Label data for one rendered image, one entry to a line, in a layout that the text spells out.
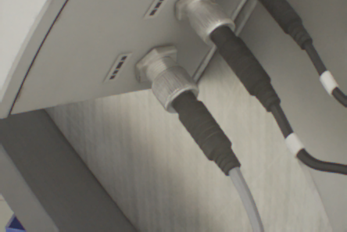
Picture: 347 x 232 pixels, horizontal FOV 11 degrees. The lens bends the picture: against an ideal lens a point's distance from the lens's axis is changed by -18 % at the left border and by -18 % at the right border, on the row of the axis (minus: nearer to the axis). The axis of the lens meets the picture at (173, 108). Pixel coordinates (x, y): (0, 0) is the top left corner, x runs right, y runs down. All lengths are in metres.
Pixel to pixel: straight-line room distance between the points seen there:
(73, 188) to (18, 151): 0.03
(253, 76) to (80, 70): 0.07
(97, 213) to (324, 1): 0.18
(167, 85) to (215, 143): 0.03
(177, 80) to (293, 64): 0.05
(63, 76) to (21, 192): 0.11
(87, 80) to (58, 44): 0.04
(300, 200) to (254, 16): 0.08
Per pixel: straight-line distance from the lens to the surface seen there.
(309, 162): 0.79
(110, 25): 0.82
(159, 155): 0.91
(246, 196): 0.83
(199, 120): 0.84
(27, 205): 0.92
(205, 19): 0.82
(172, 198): 0.91
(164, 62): 0.85
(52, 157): 0.94
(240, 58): 0.81
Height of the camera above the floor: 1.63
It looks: 8 degrees down
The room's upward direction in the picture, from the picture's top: 3 degrees counter-clockwise
